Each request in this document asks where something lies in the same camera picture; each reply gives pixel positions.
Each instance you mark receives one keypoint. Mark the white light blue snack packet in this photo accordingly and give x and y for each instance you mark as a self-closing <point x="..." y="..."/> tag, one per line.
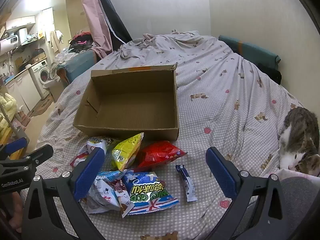
<point x="103" y="192"/>

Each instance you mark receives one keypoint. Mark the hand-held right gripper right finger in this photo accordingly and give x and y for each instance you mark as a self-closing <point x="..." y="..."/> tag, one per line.
<point x="222" y="173"/>

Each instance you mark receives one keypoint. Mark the brown snack packet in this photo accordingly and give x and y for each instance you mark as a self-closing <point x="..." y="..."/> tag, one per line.
<point x="123" y="197"/>

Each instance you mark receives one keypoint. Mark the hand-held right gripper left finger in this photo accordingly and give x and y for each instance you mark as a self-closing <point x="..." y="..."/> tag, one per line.
<point x="88" y="173"/>

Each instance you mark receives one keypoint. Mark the yellow snack bag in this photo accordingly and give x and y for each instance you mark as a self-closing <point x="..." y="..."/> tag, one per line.
<point x="125" y="152"/>

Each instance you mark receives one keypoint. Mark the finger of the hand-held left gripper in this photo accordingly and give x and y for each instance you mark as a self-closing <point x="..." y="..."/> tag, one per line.
<point x="41" y="155"/>
<point x="15" y="146"/>

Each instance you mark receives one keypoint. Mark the brown floor rug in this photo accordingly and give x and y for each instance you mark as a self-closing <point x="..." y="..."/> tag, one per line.
<point x="41" y="107"/>

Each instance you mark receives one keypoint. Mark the white water heater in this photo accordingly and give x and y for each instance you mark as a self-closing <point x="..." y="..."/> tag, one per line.
<point x="10" y="44"/>

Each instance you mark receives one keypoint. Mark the teal pillow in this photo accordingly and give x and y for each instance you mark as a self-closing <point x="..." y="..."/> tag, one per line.
<point x="250" y="52"/>

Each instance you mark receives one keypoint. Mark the grey white cat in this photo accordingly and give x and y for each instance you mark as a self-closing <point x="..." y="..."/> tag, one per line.
<point x="297" y="135"/>

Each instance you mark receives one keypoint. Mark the dark curtain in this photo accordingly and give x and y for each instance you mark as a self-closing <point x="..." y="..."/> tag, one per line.
<point x="112" y="17"/>

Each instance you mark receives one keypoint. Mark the white yellow snack packet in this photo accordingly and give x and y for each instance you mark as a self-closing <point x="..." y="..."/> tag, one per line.
<point x="96" y="143"/>

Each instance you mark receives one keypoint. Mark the small blue white snack bar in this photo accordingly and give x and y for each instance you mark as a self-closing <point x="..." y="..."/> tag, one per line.
<point x="186" y="182"/>

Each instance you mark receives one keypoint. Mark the red snack bag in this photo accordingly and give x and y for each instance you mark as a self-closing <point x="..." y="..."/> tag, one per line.
<point x="157" y="155"/>

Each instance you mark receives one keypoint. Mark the pile of clothes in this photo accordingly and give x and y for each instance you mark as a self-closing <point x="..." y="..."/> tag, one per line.
<point x="80" y="42"/>

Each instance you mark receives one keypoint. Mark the yellow cloth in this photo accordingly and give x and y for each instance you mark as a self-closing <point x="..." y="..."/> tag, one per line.
<point x="7" y="110"/>

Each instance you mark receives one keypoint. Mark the white wall cabinet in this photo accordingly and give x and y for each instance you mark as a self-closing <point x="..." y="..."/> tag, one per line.
<point x="21" y="22"/>

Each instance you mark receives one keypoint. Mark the small red white snack packet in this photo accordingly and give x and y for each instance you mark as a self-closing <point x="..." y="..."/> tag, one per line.
<point x="77" y="159"/>

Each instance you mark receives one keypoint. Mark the printed checked blanket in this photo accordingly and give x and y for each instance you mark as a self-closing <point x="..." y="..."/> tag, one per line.
<point x="225" y="100"/>

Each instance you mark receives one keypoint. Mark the white base cabinet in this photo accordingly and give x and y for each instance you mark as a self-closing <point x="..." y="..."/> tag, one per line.
<point x="21" y="91"/>

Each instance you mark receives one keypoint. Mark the pink curtain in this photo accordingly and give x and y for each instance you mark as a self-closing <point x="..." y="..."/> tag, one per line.
<point x="96" y="17"/>

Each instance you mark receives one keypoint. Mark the person's left forearm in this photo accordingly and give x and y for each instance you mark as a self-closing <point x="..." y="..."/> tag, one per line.
<point x="16" y="210"/>

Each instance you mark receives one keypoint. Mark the white washing machine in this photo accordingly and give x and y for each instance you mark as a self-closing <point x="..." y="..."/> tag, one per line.
<point x="41" y="76"/>

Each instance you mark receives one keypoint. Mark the blue flag print snack bag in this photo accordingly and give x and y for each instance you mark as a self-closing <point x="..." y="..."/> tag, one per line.
<point x="147" y="192"/>

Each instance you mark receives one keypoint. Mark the grey cloth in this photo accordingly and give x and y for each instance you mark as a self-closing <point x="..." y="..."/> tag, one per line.
<point x="297" y="192"/>

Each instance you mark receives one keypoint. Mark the brown cardboard box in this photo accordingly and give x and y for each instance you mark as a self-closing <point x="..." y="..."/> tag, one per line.
<point x="130" y="105"/>

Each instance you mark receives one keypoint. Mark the hanging white towel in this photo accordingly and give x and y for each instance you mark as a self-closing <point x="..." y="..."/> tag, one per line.
<point x="56" y="39"/>

